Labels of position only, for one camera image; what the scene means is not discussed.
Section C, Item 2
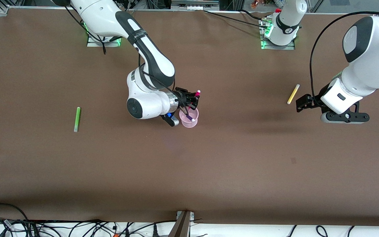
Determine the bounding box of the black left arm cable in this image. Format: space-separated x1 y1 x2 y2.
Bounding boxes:
309 11 379 100

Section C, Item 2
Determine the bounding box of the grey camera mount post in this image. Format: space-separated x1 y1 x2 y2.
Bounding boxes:
168 211 195 237

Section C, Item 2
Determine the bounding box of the green pen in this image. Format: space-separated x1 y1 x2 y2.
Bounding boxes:
74 107 81 133

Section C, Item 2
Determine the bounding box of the pink pen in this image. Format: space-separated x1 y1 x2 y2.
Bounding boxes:
189 90 201 114

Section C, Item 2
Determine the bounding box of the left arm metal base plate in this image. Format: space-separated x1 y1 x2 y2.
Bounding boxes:
261 36 295 51

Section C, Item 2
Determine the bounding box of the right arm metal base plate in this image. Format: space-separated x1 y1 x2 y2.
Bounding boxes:
87 36 122 47

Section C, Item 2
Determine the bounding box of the yellow pen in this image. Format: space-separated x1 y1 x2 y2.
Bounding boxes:
287 84 300 105

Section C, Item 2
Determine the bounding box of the thick black looped cable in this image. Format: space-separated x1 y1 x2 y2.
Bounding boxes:
0 203 29 227

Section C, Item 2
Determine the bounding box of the black cable on table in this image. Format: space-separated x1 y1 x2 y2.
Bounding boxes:
203 10 269 27

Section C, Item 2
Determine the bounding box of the pink pen holder cup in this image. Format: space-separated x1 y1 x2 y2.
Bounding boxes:
179 107 199 128

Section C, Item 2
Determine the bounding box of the grey power strip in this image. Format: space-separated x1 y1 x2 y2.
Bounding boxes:
171 0 220 11

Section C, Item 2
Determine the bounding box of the black cable tangle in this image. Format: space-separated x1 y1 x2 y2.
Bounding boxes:
0 218 177 237

